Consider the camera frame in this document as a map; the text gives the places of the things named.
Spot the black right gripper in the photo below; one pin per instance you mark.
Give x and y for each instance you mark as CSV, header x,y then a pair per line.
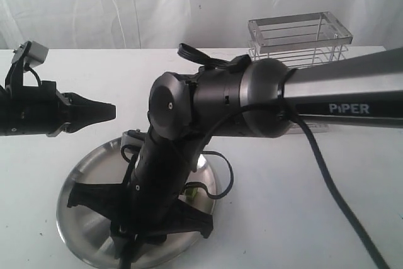
x,y
153,205

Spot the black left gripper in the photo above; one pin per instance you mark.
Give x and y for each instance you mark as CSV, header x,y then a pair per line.
x,y
44,110

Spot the black handled kitchen knife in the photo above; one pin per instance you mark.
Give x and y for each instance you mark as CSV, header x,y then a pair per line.
x,y
128,253

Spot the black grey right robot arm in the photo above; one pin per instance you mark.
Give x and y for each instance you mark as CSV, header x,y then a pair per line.
x,y
364,90

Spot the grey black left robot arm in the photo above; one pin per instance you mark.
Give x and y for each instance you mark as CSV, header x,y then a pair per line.
x,y
8,112

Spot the green vegetable piece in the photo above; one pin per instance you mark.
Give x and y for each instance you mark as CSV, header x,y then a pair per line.
x,y
190,193

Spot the round stainless steel plate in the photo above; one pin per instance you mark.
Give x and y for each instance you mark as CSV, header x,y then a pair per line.
x,y
87,233

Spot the white backdrop curtain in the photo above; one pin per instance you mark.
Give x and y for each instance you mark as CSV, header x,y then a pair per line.
x,y
145,24

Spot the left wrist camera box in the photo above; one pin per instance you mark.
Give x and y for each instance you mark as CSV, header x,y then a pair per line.
x,y
29,55

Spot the metal wire utensil rack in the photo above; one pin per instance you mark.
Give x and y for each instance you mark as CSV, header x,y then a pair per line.
x,y
280,44

